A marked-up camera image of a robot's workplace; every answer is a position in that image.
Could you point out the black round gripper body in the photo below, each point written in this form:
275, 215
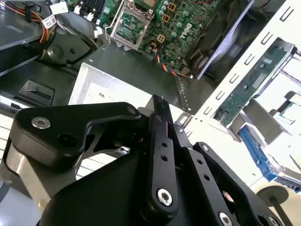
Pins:
105, 200

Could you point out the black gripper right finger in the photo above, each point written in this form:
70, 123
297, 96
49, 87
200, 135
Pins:
202, 169

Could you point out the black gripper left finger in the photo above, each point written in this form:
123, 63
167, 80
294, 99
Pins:
58, 122

